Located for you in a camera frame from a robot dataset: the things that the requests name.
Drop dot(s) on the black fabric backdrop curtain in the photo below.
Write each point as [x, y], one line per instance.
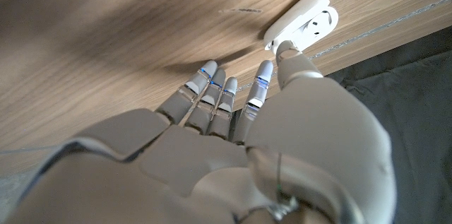
[416, 118]

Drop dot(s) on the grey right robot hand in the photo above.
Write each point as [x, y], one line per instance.
[247, 167]

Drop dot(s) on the white AirPods case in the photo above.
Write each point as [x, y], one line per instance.
[300, 19]

